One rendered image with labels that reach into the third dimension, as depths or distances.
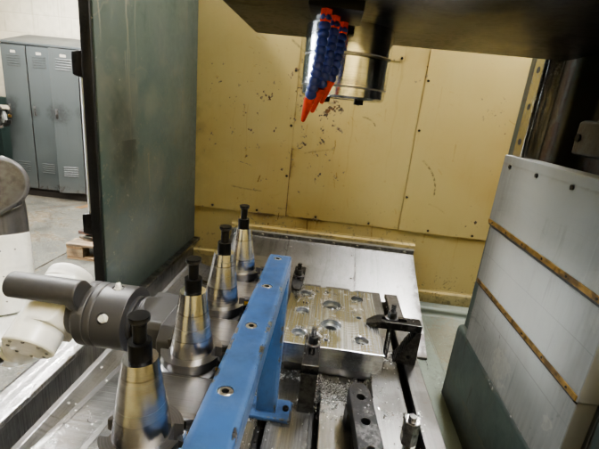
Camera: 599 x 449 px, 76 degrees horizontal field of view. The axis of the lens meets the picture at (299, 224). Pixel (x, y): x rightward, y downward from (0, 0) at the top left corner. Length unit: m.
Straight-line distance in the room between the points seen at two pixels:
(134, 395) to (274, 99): 1.59
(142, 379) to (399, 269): 1.61
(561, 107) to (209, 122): 1.37
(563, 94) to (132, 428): 0.98
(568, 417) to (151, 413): 0.68
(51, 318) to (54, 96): 5.14
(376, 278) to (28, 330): 1.43
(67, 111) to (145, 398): 5.39
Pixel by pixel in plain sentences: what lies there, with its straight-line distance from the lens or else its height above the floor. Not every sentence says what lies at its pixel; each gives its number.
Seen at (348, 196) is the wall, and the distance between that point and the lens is 1.83.
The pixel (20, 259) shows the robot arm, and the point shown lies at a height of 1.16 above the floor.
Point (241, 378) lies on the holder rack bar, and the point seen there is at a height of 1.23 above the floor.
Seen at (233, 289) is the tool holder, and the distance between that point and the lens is 0.51.
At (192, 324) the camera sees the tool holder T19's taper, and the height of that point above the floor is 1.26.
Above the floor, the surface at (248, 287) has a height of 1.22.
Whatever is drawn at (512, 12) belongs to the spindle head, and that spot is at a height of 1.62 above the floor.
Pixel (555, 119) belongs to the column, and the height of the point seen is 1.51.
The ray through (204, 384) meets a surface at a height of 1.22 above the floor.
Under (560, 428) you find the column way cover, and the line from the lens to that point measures 0.87.
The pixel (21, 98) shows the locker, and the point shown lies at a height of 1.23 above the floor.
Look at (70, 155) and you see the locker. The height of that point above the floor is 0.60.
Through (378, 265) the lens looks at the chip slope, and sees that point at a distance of 1.84.
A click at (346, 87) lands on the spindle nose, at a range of 0.70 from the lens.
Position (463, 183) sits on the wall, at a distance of 1.90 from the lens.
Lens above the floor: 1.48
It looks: 17 degrees down
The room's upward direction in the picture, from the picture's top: 6 degrees clockwise
